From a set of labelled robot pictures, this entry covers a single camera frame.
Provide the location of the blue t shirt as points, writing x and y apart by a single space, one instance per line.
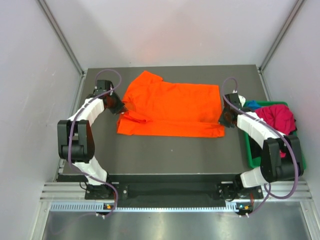
253 105

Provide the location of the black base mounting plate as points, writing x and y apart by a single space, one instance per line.
215 191

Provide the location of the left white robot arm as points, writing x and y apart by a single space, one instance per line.
75 138

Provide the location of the aluminium frame post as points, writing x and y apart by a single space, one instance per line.
298 4
60 35

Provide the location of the orange t shirt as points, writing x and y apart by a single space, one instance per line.
159 108

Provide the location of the magenta t shirt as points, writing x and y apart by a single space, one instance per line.
278 116

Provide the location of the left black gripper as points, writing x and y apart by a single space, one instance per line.
120 108

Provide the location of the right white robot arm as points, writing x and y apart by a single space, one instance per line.
272 168

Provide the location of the left aluminium frame post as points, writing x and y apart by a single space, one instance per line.
60 35

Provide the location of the right aluminium frame post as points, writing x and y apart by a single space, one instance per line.
298 4

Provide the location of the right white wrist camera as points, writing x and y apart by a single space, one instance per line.
242 99

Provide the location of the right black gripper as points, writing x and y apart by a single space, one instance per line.
222 121

